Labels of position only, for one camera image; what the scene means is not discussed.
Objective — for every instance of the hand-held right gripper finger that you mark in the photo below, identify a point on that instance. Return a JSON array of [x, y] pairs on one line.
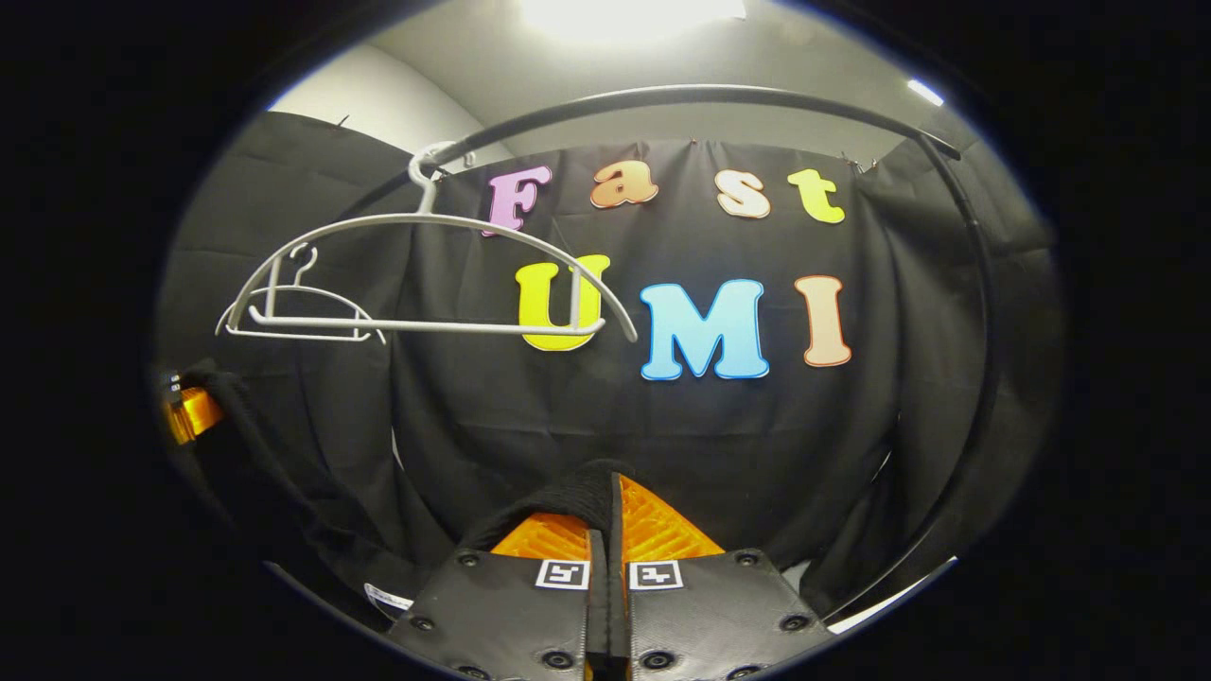
[[617, 615], [598, 615]]

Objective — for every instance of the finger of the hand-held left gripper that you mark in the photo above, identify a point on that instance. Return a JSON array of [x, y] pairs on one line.
[[194, 414]]

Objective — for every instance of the black knit jacket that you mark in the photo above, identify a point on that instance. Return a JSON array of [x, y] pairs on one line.
[[558, 492]]

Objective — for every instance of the white plastic clothes hanger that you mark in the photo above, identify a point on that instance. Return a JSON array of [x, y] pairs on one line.
[[303, 336], [426, 326]]

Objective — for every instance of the white paper hang tag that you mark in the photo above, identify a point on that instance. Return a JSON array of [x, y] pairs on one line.
[[388, 598]]

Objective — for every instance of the black backdrop cloth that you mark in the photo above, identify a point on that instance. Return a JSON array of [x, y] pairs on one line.
[[757, 445]]

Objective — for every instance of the large ceiling light panel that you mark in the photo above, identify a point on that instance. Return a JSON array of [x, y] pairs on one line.
[[629, 14]]

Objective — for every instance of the small ceiling light panel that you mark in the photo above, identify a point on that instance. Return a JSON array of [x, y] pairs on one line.
[[925, 92]]

